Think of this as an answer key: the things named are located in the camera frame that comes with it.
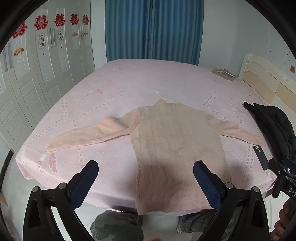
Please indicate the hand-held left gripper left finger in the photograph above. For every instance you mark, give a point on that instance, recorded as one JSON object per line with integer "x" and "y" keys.
{"x": 86, "y": 179}

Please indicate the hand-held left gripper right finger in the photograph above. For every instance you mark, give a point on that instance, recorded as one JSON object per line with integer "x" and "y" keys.
{"x": 207, "y": 183}

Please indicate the beige knit sweater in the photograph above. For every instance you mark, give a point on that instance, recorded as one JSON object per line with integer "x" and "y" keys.
{"x": 171, "y": 143}

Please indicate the person's right hand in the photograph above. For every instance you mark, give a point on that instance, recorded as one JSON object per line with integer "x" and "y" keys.
{"x": 285, "y": 220}

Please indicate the black padded jacket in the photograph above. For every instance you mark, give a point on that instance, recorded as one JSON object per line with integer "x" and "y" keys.
{"x": 272, "y": 125}

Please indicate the person's camouflage pants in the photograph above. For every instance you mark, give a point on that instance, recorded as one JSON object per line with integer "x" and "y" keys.
{"x": 115, "y": 228}

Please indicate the pink bed cover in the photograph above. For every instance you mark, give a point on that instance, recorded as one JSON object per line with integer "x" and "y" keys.
{"x": 120, "y": 92}

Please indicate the cream wooden headboard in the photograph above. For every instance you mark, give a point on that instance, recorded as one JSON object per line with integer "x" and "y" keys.
{"x": 268, "y": 81}

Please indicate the white wardrobe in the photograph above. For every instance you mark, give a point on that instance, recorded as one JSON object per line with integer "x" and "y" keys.
{"x": 46, "y": 69}

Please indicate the fan shaped sticker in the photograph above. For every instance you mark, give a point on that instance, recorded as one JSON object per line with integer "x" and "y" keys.
{"x": 18, "y": 52}

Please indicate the red paper cutout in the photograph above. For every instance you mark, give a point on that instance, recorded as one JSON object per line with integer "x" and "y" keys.
{"x": 85, "y": 19}
{"x": 74, "y": 19}
{"x": 60, "y": 19}
{"x": 19, "y": 30}
{"x": 41, "y": 22}

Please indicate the blue curtain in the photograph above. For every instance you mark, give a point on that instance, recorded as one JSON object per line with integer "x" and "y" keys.
{"x": 152, "y": 30}

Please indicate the small orange wall sticker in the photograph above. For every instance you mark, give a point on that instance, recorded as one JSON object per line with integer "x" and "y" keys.
{"x": 293, "y": 69}

